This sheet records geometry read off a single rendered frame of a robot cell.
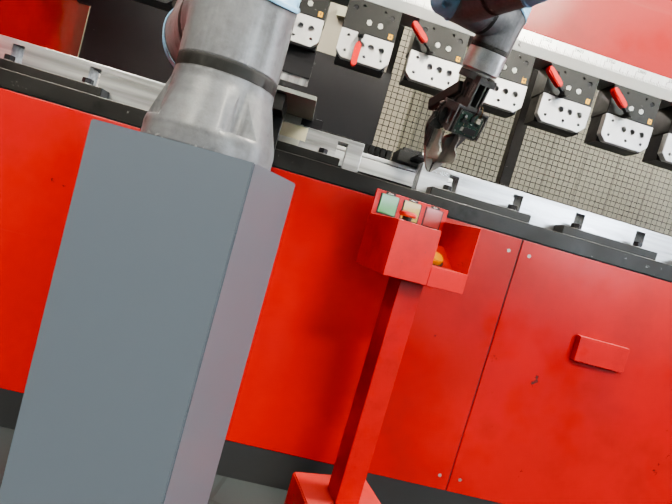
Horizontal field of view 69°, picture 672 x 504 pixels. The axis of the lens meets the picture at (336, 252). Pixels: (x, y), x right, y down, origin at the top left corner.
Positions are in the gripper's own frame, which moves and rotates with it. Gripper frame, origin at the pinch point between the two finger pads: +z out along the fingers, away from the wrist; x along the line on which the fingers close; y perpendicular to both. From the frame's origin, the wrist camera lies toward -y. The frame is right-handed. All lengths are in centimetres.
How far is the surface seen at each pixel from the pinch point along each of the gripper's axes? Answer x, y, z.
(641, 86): 68, -32, -36
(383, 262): -5.4, 10.3, 20.3
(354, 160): -3.6, -35.3, 12.1
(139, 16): -74, -115, 4
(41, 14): -100, -98, 13
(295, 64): -25, -50, -5
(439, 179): 20.7, -30.1, 8.4
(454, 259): 14.2, 4.0, 17.8
